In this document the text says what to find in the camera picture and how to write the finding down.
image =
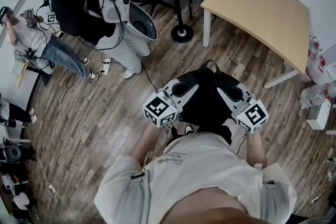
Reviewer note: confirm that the light wooden table white legs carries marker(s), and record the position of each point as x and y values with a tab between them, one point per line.
260	10

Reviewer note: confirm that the black coat rack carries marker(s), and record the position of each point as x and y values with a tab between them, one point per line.
176	2

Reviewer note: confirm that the person's torso in white shirt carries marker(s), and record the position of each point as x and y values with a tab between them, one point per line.
197	165

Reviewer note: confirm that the white power strip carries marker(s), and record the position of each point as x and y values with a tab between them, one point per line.
106	66
51	187

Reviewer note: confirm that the white box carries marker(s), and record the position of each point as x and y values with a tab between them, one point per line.
317	115

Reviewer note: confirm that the group of clear water bottles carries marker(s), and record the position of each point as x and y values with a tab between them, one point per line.
315	65

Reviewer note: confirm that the grey rounded device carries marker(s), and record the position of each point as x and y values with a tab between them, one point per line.
11	154

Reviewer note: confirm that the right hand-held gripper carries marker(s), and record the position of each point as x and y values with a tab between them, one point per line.
253	115

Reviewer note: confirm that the black garment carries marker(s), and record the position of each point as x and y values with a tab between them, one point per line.
207	105

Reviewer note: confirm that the person's left forearm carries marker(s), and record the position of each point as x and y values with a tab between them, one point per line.
144	141

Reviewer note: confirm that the person's right forearm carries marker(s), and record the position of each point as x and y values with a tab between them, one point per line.
257	149

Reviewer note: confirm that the person's black white shoe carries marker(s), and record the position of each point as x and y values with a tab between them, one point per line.
188	129

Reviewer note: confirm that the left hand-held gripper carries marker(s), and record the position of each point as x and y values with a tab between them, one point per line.
160	108

